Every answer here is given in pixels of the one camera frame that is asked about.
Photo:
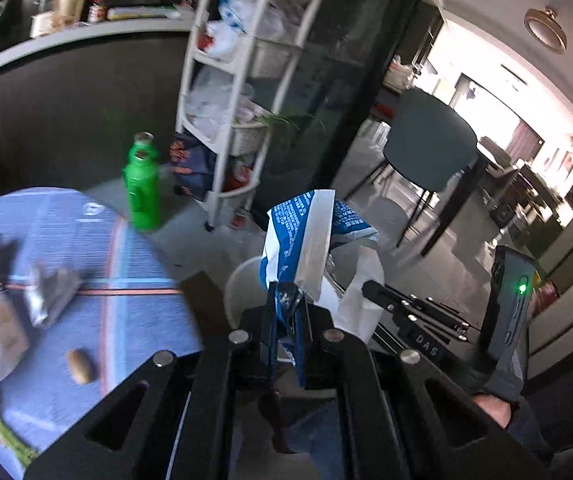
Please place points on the clear plastic bags bundle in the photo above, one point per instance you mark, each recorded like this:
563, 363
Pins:
211, 100

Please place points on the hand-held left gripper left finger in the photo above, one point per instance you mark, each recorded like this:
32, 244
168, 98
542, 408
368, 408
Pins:
216, 385

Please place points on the red and white plastic bag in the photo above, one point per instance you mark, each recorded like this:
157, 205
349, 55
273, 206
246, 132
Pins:
240, 175

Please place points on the black framed glass door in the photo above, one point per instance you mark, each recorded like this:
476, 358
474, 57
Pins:
356, 60

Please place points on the dark dining table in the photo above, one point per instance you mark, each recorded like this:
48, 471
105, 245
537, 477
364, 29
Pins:
483, 155

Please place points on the blue and white snack wrapper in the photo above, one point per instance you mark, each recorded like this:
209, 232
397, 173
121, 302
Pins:
291, 240

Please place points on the person's right hand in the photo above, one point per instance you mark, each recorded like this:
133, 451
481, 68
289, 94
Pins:
491, 410

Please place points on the blue striped tablecloth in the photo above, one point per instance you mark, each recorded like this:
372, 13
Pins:
66, 230

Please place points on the person's leg in jeans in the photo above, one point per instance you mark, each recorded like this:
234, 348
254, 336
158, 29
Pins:
316, 435

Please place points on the red lid jar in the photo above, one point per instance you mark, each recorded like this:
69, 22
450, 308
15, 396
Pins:
96, 10

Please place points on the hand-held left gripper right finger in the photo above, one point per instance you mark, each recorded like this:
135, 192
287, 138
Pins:
327, 360

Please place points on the blue and white plastic bag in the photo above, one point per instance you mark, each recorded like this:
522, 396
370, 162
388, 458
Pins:
246, 15

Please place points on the red table mat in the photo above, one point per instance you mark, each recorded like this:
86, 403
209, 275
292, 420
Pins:
380, 110

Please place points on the round ceiling lamp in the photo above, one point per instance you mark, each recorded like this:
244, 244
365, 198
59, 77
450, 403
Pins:
545, 27

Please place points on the white plastic bag red contents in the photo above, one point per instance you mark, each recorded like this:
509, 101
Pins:
219, 40

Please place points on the large green plastic bottle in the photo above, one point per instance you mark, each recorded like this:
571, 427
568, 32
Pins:
142, 195

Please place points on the small white container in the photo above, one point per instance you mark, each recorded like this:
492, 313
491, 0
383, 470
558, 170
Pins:
41, 25

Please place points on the silver foil wrapper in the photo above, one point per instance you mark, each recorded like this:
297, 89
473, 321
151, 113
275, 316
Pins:
49, 295

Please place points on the grey kitchen counter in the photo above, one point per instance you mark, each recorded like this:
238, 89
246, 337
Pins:
66, 90

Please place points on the grey chair with black legs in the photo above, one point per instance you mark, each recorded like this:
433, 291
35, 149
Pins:
426, 135

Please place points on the small brown potato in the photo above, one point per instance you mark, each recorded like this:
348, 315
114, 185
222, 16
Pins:
81, 366

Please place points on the pink curtain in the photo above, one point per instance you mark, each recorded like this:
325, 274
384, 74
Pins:
523, 142

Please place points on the white tiered storage rack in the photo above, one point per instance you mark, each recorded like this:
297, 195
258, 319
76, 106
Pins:
276, 5

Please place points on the white tissue paper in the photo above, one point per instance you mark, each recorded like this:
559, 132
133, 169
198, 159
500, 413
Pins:
361, 270

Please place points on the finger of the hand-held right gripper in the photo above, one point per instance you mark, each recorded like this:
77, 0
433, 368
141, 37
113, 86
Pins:
386, 300
441, 312

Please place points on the white round trash bin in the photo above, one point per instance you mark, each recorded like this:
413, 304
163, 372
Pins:
244, 280

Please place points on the small green plastic bottle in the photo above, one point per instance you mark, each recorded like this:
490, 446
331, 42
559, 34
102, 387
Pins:
145, 139

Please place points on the brown wooden board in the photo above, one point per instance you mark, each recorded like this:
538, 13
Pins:
206, 300

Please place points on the green onion stalk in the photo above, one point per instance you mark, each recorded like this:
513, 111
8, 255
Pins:
1, 425

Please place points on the blue bag with orange print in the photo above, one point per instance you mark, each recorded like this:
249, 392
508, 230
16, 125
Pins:
191, 165

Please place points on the green leafy stalks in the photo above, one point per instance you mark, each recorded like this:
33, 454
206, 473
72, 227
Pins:
286, 120

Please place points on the red item in clear bag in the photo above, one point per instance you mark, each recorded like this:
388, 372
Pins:
240, 221

